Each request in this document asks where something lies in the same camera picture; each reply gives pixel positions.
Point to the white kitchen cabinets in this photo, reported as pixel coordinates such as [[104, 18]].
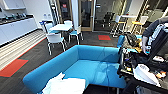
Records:
[[10, 4], [15, 28]]

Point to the white upper kitchen cabinets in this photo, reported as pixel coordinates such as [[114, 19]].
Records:
[[10, 4]]

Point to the tall yellow stool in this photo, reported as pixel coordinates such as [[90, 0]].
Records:
[[137, 24]]

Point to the person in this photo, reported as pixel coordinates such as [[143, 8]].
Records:
[[155, 33]]

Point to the blue sofa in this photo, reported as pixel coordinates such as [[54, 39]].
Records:
[[90, 63]]

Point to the wood framed glass door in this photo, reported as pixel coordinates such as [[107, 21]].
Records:
[[65, 11], [86, 15]]

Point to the tall white stool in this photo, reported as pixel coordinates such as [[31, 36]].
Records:
[[116, 24]]

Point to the black office chair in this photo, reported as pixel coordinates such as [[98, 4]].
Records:
[[108, 18]]

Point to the white square table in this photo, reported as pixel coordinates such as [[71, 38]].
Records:
[[61, 26]]

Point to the white shirt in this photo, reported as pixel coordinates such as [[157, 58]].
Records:
[[65, 86]]

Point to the black equipment cart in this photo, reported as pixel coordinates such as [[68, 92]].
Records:
[[133, 66]]

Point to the white chair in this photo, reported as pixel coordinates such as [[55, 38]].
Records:
[[45, 26], [67, 22], [55, 39], [76, 32]]

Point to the tall white table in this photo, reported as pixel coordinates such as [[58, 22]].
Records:
[[126, 16]]

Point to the white lower kitchen cabinets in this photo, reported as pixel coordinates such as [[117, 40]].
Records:
[[15, 28]]

